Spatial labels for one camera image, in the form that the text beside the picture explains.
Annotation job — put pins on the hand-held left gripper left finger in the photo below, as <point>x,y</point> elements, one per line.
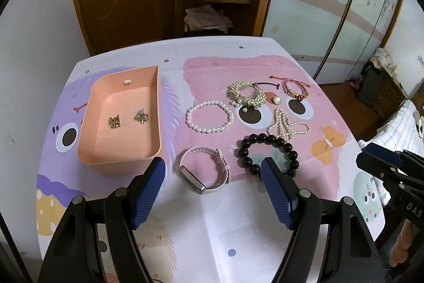
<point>149,193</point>

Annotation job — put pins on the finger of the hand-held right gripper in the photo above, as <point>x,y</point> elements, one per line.
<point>371,165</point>
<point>384,153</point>

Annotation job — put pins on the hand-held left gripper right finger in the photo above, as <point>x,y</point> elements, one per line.
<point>278,193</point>

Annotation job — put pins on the single pearl earring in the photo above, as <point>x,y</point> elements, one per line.
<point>276,100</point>

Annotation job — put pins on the gold flower earring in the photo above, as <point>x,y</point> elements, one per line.
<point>141,117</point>

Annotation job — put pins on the floral sliding wardrobe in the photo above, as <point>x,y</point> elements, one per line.
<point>314,21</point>

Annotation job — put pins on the gold square earring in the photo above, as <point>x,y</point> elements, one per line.
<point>114,121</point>

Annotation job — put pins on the pink storage box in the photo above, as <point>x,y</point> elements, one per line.
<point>122,140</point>

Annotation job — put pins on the dark wooden nightstand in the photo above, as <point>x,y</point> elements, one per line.
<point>387,94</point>

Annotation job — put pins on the person's right hand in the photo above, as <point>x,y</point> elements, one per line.
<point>401,245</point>

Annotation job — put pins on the pink smart watch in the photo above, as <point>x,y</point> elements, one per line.
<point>192,180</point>

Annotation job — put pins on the folded beige cloths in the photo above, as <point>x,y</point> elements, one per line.
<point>207,17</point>

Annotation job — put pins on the printed cartoon tablecloth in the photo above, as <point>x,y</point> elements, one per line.
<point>205,236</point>

